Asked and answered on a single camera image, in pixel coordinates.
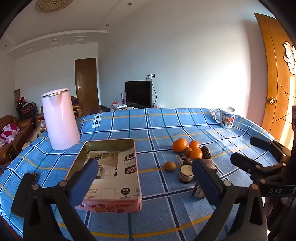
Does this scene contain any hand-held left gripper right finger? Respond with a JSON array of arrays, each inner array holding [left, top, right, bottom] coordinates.
[[191, 158, 269, 241]]

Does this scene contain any dark wrinkled date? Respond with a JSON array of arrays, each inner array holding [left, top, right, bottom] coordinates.
[[200, 146, 212, 159]]

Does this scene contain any rectangular metal tin box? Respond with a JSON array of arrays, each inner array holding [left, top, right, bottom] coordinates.
[[65, 138, 143, 213]]

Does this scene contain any small dark snack packet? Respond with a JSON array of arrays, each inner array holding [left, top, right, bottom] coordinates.
[[192, 183, 205, 199]]

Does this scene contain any white printed mug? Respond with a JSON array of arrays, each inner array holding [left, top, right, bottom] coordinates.
[[214, 106, 236, 129]]

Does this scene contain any round ceiling lamp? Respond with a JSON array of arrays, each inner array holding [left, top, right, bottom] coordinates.
[[36, 0, 67, 13]]

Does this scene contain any white paper door decoration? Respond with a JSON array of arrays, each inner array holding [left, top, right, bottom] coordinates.
[[283, 41, 296, 75]]

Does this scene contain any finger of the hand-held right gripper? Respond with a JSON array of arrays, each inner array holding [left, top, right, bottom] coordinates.
[[230, 152, 287, 186], [250, 137, 292, 160]]

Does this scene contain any black television cable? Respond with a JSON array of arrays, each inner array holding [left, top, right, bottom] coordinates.
[[147, 75, 158, 108]]

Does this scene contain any blue plaid tablecloth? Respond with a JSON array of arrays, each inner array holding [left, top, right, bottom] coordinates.
[[0, 108, 296, 241]]

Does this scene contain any light wooden door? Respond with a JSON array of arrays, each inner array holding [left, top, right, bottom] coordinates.
[[254, 13, 296, 149]]

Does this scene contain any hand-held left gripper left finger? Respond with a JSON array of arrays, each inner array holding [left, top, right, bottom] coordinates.
[[11, 158, 100, 241]]

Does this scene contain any pink and white cushion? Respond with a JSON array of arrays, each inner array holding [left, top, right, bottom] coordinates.
[[0, 123, 21, 146]]

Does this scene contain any brown leather sofa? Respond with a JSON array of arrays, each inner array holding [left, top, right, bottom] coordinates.
[[0, 115, 36, 165]]

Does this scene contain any pink electric kettle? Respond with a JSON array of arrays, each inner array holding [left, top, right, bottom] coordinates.
[[41, 88, 80, 151]]

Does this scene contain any dark brown room door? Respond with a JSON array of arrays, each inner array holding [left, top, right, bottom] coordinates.
[[74, 58, 100, 114]]

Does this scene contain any black television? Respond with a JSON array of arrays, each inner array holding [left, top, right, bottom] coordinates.
[[125, 80, 153, 108]]

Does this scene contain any chair with piled clothes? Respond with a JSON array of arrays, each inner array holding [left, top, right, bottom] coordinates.
[[16, 96, 39, 121]]

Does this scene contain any large orange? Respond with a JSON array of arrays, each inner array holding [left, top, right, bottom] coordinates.
[[172, 138, 188, 153]]

